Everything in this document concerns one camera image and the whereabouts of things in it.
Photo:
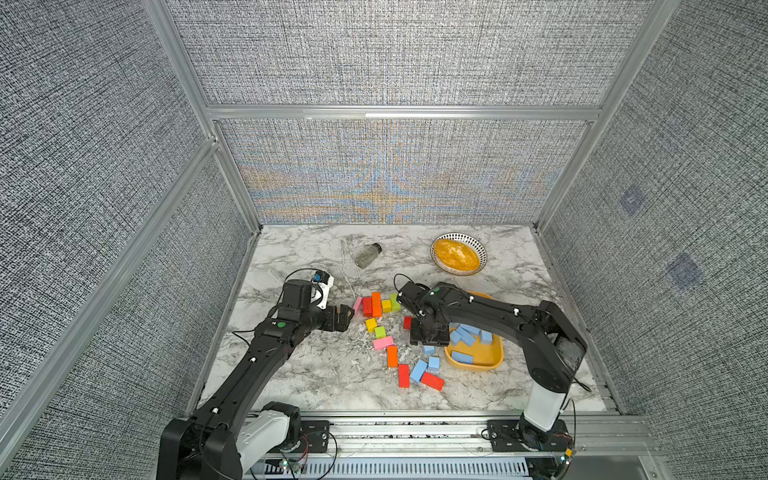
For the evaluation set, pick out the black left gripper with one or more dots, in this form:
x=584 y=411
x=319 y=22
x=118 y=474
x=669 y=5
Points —
x=342 y=319

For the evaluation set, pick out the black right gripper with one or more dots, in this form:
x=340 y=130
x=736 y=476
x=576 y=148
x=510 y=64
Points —
x=438 y=339

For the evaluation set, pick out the blue long block bottom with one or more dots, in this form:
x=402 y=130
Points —
x=418 y=371

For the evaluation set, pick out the blue long block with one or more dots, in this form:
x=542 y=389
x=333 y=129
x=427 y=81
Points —
x=418 y=371
x=471 y=329

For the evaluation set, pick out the yellow plastic tray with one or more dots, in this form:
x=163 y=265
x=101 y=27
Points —
x=475 y=353

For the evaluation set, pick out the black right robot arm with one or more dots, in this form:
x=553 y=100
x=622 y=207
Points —
x=553 y=348

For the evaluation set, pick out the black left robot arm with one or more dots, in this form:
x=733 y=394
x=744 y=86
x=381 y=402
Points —
x=204 y=445

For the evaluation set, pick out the green long block upper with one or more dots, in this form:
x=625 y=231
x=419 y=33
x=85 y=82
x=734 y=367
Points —
x=394 y=302

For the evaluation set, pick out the red block upper left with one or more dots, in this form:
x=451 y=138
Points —
x=367 y=307

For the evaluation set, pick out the red block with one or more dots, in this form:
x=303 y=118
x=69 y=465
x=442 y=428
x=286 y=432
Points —
x=403 y=376
x=432 y=381
x=367 y=307

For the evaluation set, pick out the orange block lower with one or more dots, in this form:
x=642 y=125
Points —
x=392 y=356

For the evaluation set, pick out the orange long block upper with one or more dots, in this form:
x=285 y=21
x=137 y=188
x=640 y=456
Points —
x=376 y=309

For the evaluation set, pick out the red block bottom left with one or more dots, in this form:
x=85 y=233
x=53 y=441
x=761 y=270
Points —
x=403 y=376

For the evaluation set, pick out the red block bottom right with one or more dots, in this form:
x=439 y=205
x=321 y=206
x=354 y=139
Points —
x=432 y=381

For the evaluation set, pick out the pink long block lower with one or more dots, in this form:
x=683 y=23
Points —
x=383 y=343

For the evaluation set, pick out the glass spice jar black lid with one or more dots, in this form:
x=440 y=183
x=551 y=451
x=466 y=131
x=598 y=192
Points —
x=368 y=254

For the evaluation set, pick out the patterned bowl of yellow grains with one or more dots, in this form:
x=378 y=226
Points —
x=459 y=254

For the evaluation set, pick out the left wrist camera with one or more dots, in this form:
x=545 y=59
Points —
x=305 y=288

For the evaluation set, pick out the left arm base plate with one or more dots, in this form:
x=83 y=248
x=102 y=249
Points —
x=313 y=437

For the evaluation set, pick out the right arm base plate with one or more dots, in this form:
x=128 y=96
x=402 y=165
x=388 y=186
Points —
x=506 y=436

